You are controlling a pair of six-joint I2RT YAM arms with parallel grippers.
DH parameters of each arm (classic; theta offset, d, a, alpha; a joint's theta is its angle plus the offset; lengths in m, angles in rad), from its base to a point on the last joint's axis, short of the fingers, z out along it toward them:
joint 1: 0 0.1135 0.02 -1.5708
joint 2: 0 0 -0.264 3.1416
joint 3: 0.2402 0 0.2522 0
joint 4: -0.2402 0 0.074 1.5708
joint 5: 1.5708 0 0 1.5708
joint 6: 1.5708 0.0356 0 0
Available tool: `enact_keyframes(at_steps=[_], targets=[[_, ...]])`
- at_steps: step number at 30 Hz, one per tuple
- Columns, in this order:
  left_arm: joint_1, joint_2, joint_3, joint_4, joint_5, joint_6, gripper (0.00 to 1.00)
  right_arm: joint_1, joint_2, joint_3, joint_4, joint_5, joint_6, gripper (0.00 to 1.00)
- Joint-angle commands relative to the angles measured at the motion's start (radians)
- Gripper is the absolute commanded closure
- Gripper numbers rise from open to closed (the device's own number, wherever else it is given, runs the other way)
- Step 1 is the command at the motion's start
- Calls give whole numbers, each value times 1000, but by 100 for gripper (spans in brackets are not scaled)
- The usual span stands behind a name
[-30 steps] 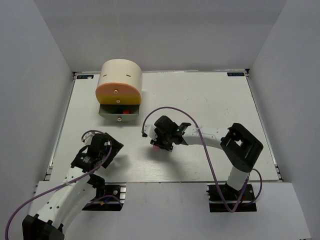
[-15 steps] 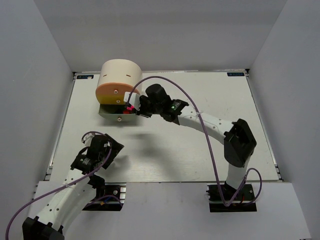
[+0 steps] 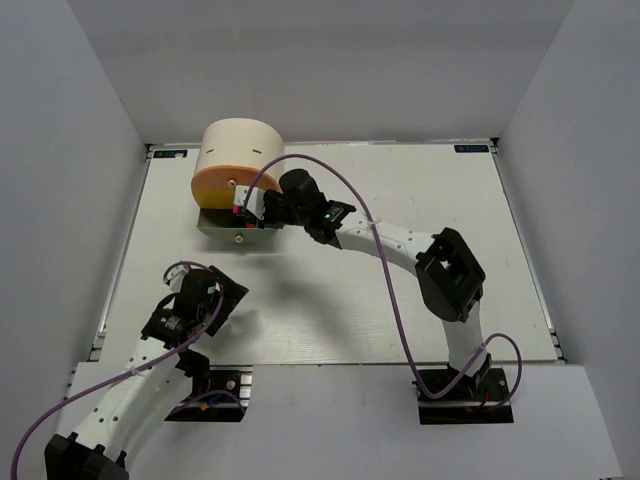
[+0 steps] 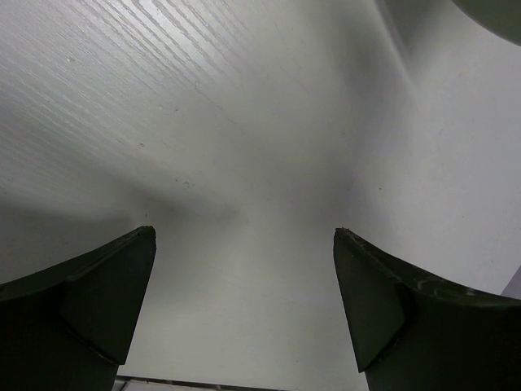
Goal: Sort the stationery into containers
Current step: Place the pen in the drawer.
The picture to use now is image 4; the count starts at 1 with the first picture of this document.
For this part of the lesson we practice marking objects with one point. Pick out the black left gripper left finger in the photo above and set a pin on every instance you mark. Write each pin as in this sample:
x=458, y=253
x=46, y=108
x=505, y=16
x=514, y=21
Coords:
x=70, y=326

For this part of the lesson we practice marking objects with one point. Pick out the pale green bottom drawer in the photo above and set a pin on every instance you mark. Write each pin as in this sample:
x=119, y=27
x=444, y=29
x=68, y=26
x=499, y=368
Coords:
x=500, y=17

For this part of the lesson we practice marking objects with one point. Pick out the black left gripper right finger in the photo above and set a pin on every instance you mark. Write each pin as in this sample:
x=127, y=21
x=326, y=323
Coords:
x=413, y=330

